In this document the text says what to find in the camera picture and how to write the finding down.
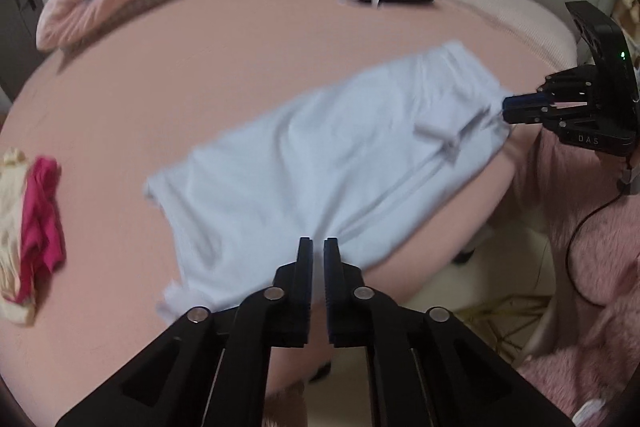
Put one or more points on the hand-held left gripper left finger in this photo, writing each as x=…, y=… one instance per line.
x=306, y=277

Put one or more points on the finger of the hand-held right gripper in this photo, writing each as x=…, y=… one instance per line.
x=525, y=101
x=530, y=115

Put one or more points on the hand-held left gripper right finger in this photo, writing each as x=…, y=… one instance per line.
x=331, y=277

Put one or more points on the light blue garment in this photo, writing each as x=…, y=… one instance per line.
x=300, y=147

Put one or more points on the pink fuzzy robe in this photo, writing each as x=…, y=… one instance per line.
x=600, y=257

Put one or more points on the bed with pink sheet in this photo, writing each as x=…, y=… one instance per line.
x=150, y=72

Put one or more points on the magenta garment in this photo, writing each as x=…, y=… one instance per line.
x=42, y=207

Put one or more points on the grey door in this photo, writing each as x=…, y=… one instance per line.
x=22, y=17

